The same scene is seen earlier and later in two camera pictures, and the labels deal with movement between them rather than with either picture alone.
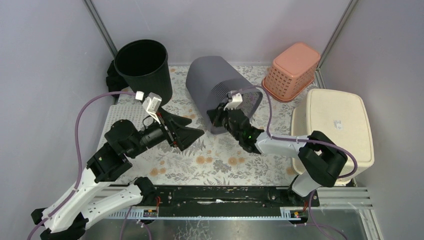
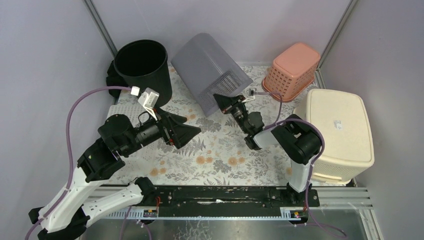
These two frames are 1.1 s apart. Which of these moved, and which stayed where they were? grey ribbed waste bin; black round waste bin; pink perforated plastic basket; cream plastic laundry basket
Moved: grey ribbed waste bin
Stayed: black round waste bin; pink perforated plastic basket; cream plastic laundry basket
